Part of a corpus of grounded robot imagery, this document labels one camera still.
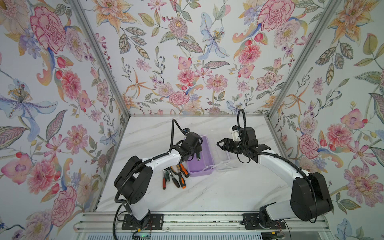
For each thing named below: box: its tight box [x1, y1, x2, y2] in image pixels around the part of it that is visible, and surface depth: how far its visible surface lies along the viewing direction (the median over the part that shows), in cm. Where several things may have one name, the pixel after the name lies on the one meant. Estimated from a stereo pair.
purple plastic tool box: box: [186, 134, 215, 177], surface depth 87 cm
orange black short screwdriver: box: [179, 163, 190, 178], surface depth 91 cm
